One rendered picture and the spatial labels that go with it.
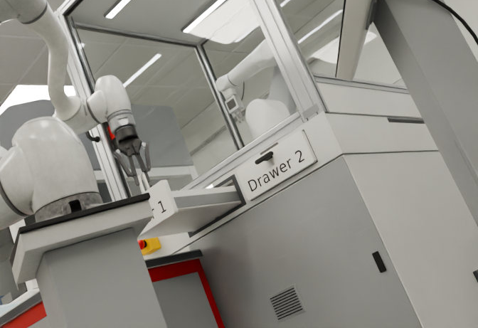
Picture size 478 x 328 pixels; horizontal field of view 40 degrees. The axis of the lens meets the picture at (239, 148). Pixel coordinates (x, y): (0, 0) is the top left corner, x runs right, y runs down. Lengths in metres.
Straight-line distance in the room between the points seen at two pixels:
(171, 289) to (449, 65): 1.16
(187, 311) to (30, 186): 0.84
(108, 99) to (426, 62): 1.18
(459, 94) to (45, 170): 0.92
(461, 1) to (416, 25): 3.73
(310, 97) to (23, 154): 0.91
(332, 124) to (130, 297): 0.88
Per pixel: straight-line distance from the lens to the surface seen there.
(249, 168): 2.13
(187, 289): 2.20
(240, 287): 2.23
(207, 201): 2.06
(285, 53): 2.08
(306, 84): 2.03
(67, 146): 1.53
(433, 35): 1.51
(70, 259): 1.42
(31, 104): 3.12
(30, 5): 1.97
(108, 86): 2.29
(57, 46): 2.09
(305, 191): 2.03
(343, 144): 1.98
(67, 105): 2.28
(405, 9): 1.53
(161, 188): 1.95
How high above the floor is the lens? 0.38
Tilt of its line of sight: 16 degrees up
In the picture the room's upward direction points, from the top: 22 degrees counter-clockwise
